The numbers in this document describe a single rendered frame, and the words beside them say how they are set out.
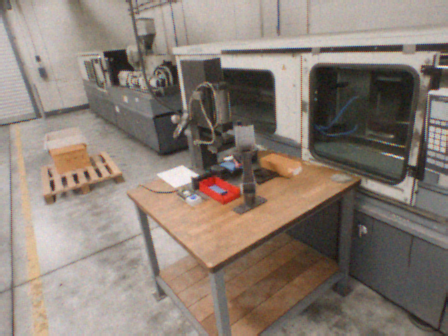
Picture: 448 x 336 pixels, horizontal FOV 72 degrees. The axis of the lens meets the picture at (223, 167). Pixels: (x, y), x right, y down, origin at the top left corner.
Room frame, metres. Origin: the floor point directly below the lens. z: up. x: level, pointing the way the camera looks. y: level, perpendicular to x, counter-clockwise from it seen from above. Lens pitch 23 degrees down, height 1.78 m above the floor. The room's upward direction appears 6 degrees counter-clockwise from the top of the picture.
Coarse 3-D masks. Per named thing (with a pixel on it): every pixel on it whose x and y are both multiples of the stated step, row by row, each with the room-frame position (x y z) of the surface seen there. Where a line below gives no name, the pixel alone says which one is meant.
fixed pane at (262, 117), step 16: (224, 80) 2.98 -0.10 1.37; (240, 80) 2.76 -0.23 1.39; (256, 80) 2.57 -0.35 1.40; (272, 80) 2.41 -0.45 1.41; (240, 96) 2.78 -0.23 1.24; (256, 96) 2.58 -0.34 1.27; (272, 96) 2.41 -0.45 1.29; (240, 112) 2.80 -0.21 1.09; (256, 112) 2.60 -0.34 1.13; (272, 112) 2.42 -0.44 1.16; (272, 128) 2.43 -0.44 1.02
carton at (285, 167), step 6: (264, 156) 1.97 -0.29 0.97; (270, 156) 1.99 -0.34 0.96; (276, 156) 1.98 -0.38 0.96; (282, 156) 1.93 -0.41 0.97; (264, 162) 1.91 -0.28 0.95; (270, 162) 1.87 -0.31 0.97; (276, 162) 1.98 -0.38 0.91; (282, 162) 1.93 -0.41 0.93; (288, 162) 1.89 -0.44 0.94; (294, 162) 1.84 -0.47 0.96; (270, 168) 1.87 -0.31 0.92; (276, 168) 1.82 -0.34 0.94; (282, 168) 1.78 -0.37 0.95; (288, 168) 1.87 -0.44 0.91; (294, 168) 1.84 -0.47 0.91; (300, 168) 1.81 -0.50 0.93; (282, 174) 1.78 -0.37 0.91; (288, 174) 1.74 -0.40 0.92; (294, 174) 1.77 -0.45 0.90
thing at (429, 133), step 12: (432, 96) 1.30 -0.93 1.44; (444, 96) 1.25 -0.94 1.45; (432, 108) 1.29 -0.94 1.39; (444, 108) 1.24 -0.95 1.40; (432, 120) 1.29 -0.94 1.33; (444, 120) 1.24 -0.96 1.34; (432, 132) 1.29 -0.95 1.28; (444, 132) 1.24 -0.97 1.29; (432, 144) 1.29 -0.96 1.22; (444, 144) 1.24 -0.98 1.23; (432, 156) 1.28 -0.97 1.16; (444, 156) 1.23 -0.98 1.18; (432, 168) 1.28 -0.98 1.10; (444, 168) 1.23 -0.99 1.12
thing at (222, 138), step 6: (204, 132) 2.00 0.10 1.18; (210, 132) 2.02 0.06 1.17; (216, 132) 2.01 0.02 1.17; (216, 138) 1.89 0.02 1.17; (222, 138) 1.83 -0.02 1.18; (228, 138) 1.82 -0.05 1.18; (234, 138) 1.85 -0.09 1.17; (210, 144) 1.86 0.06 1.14; (216, 144) 1.85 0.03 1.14; (222, 144) 1.83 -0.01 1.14; (228, 144) 1.83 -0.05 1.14; (234, 144) 1.86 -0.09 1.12; (210, 150) 1.84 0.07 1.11; (216, 150) 1.78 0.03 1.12; (222, 150) 1.80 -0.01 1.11
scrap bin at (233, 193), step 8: (200, 184) 1.68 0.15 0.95; (208, 184) 1.73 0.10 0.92; (216, 184) 1.75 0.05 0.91; (224, 184) 1.68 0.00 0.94; (208, 192) 1.62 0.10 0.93; (216, 192) 1.55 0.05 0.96; (232, 192) 1.61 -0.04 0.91; (216, 200) 1.55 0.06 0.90; (224, 200) 1.50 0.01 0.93; (232, 200) 1.53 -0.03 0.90
